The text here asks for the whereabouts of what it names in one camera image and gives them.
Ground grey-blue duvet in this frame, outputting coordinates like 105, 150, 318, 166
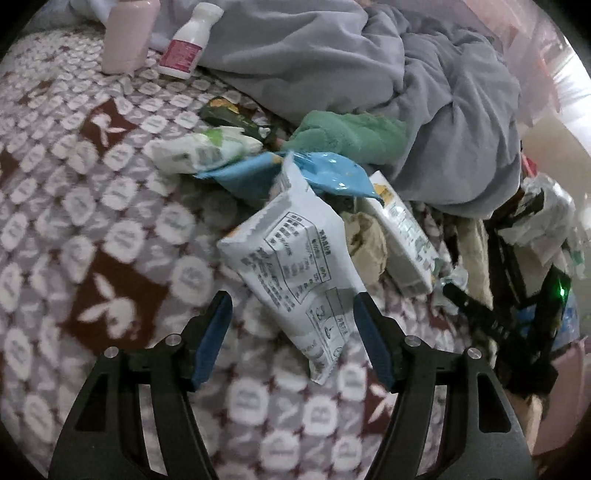
69, 0, 525, 220

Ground printed fleece blanket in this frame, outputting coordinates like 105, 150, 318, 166
0, 23, 476, 480

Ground dark green snack packet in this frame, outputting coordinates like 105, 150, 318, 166
199, 96, 289, 148

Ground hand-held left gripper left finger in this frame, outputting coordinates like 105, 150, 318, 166
48, 290, 234, 480

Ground clear wrapper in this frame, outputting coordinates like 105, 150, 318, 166
434, 270, 469, 305

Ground white printed snack packet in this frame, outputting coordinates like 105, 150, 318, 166
216, 154, 365, 386

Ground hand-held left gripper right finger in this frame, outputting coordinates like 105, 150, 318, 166
352, 292, 536, 480

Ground white carton box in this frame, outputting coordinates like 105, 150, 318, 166
362, 171, 441, 296

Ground white and green crumpled packet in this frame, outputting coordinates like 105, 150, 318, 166
148, 127, 264, 175

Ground blue snack packet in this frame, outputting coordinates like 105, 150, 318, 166
193, 151, 386, 210

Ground white plastic bag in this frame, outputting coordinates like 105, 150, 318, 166
501, 178, 578, 278

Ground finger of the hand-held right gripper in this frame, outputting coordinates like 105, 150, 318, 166
442, 282, 506, 347

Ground green towel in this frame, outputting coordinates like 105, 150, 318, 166
288, 110, 409, 167

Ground pink bottle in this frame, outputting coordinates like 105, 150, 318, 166
100, 0, 162, 75

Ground white medicine bottle red label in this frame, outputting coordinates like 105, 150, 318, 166
157, 2, 225, 80

